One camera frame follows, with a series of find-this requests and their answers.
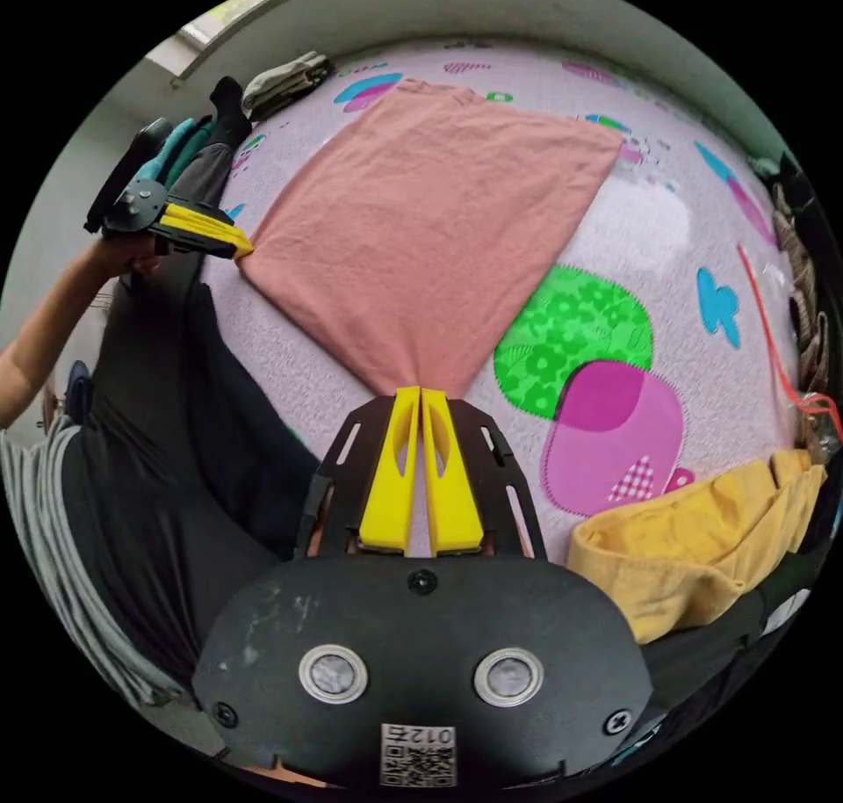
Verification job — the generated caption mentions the grey-green pile of clothes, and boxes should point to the grey-green pile of clothes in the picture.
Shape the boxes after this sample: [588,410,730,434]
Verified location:
[241,51,335,122]

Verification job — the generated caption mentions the person's left forearm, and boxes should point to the person's left forearm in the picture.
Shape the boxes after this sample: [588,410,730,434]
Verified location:
[0,243,124,430]

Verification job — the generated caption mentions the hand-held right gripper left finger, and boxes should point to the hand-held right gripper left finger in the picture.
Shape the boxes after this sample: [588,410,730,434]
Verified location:
[357,386,422,551]

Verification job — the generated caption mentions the yellow and black pile of clothes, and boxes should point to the yellow and black pile of clothes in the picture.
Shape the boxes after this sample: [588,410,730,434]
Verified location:
[566,448,836,751]

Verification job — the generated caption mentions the bed with printed quilt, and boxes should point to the bed with printed quilt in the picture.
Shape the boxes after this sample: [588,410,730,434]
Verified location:
[197,38,821,557]

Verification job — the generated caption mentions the teal pile of clothes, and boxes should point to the teal pile of clothes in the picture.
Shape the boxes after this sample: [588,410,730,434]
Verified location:
[133,117,220,190]

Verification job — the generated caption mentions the red cord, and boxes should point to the red cord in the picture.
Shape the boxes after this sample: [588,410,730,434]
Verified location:
[736,242,841,430]

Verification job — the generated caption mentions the person's body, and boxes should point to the person's body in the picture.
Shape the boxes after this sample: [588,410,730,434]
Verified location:
[0,76,325,713]

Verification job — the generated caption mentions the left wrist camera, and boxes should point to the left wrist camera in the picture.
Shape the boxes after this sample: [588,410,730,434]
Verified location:
[83,117,175,233]

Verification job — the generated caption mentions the window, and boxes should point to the window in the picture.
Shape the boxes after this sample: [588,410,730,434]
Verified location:
[143,0,343,87]

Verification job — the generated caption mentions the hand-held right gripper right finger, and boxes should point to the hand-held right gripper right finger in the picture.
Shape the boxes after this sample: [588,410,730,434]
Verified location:
[421,387,486,552]

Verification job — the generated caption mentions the person's left hand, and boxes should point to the person's left hand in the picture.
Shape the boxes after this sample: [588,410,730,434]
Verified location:
[97,235,163,279]

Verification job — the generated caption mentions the pink short sleeve shirt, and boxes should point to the pink short sleeve shirt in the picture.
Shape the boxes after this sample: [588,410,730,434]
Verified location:
[235,78,624,400]

